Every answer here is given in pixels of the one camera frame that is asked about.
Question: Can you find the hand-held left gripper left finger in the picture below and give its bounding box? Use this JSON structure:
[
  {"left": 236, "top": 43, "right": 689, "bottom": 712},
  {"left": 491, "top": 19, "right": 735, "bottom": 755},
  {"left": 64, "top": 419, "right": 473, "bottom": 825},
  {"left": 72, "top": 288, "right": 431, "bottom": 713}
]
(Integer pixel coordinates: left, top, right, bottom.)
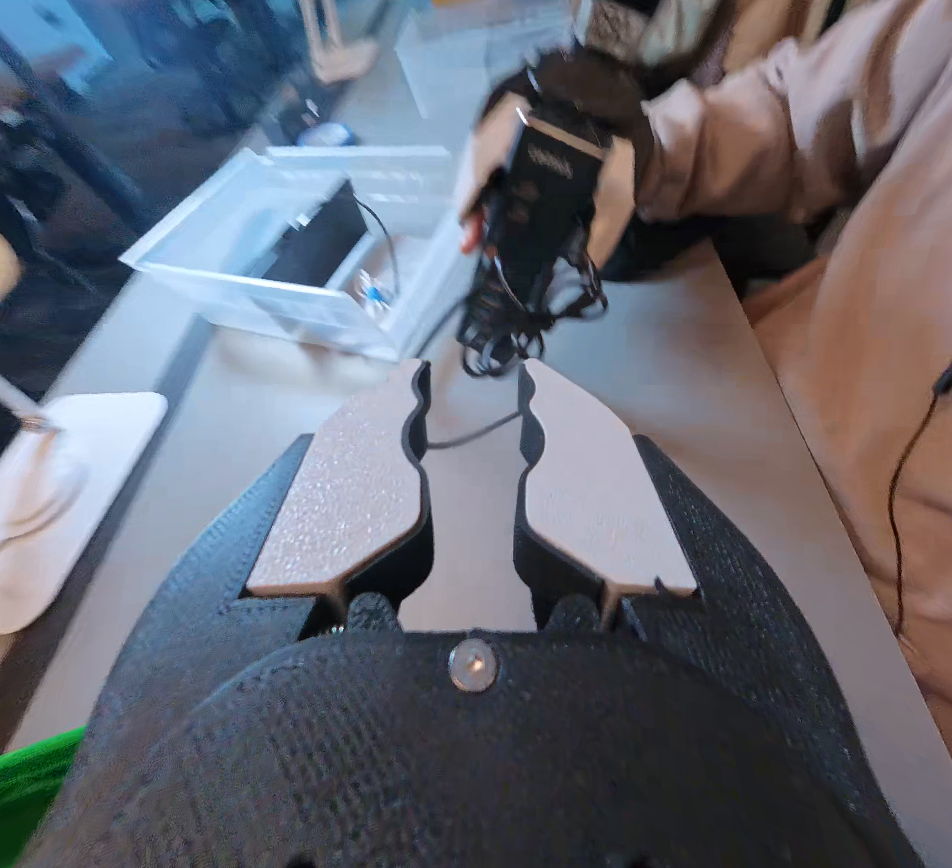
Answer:
[{"left": 244, "top": 358, "right": 435, "bottom": 599}]

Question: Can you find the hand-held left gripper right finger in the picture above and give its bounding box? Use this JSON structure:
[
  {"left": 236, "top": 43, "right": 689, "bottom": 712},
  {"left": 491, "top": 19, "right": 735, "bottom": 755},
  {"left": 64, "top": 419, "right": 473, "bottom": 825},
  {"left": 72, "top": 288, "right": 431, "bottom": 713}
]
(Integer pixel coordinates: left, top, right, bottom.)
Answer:
[{"left": 513, "top": 358, "right": 700, "bottom": 599}]

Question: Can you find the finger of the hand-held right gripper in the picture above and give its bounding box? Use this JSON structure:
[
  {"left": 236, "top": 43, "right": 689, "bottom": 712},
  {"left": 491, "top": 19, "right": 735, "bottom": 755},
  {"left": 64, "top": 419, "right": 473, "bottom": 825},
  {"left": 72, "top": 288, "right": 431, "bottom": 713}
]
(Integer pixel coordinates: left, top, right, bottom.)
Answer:
[
  {"left": 586, "top": 139, "right": 638, "bottom": 268},
  {"left": 454, "top": 105, "right": 531, "bottom": 216}
]

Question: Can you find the grey usb hub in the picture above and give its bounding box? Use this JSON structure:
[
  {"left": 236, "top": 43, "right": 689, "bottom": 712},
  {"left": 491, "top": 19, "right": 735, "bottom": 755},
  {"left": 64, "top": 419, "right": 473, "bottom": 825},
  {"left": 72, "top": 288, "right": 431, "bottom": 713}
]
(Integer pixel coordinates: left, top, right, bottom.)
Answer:
[{"left": 483, "top": 111, "right": 614, "bottom": 311}]

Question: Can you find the black hub cable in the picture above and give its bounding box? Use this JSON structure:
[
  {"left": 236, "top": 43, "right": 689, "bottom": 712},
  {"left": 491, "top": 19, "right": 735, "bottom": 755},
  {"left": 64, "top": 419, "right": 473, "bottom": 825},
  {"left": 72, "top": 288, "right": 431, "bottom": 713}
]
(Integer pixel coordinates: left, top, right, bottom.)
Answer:
[{"left": 455, "top": 243, "right": 609, "bottom": 379}]

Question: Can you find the clear plastic bin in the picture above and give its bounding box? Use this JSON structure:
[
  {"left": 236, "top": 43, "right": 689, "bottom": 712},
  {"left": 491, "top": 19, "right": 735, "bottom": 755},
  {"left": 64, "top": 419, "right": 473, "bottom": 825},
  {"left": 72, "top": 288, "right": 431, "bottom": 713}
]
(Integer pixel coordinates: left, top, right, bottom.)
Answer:
[{"left": 119, "top": 145, "right": 477, "bottom": 363}]

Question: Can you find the green plastic bin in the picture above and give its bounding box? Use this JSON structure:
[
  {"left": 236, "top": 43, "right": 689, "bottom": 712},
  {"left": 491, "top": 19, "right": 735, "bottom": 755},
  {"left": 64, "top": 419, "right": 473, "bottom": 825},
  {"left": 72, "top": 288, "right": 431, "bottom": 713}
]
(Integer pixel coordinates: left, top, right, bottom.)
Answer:
[{"left": 0, "top": 727, "right": 86, "bottom": 868}]

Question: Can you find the person's right forearm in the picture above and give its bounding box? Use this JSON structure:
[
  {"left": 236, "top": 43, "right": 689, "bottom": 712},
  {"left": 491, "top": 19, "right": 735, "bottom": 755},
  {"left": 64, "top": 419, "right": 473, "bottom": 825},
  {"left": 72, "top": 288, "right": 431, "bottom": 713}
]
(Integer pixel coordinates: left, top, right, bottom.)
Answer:
[{"left": 640, "top": 0, "right": 952, "bottom": 225}]

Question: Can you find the clear plastic container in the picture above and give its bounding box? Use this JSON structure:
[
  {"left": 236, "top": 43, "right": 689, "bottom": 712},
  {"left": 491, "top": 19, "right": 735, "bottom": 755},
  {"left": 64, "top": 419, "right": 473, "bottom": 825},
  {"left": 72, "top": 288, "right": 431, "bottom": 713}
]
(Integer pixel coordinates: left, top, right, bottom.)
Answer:
[{"left": 394, "top": 0, "right": 577, "bottom": 118}]

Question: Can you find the black textured pad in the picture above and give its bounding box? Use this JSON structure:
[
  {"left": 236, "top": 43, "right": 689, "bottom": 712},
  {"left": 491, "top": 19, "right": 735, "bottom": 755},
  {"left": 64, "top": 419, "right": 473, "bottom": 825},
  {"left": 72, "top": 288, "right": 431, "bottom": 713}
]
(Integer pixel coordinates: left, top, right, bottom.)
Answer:
[{"left": 598, "top": 213, "right": 834, "bottom": 285}]

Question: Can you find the black bin divider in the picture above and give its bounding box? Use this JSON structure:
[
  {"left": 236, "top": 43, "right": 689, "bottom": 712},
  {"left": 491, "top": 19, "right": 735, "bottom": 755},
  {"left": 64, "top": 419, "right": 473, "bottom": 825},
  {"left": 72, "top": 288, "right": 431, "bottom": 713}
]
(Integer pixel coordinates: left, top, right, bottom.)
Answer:
[{"left": 264, "top": 180, "right": 369, "bottom": 289}]

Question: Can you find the person's beige hoodie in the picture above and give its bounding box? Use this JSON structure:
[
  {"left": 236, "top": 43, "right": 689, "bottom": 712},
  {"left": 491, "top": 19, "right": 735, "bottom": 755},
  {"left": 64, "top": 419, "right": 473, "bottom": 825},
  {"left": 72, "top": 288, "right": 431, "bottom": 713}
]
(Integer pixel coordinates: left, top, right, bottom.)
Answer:
[{"left": 744, "top": 109, "right": 952, "bottom": 750}]

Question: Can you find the thin black wire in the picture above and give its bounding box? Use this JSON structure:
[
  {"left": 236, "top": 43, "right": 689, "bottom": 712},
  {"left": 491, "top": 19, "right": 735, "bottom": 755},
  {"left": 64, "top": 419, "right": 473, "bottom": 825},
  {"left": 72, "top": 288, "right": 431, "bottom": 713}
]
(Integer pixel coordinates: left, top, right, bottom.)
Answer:
[{"left": 889, "top": 362, "right": 952, "bottom": 634}]

